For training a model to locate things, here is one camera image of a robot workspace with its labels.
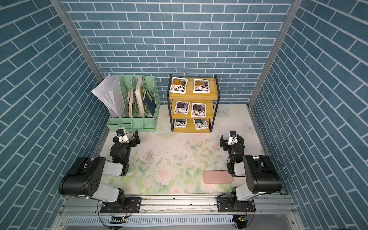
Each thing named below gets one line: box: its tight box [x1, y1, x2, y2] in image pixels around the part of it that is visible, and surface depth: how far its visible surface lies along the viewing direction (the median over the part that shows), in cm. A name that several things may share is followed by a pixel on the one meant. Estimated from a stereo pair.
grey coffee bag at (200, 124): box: [192, 118, 209, 131], surface depth 107 cm
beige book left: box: [127, 88, 134, 118], surface depth 101 cm
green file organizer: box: [105, 74, 161, 133], surface depth 104 cm
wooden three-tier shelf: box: [166, 73, 221, 133], surface depth 86 cm
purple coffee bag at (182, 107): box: [173, 100, 191, 115], surface depth 96 cm
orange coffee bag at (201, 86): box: [192, 79, 211, 94], surface depth 83 cm
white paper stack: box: [91, 73, 125, 118], surface depth 96 cm
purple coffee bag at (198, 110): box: [190, 102, 207, 118], surface depth 95 cm
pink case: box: [203, 170, 233, 184], surface depth 84 cm
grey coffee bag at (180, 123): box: [173, 118, 188, 129], surface depth 107 cm
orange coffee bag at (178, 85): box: [169, 76, 189, 94], surface depth 83 cm
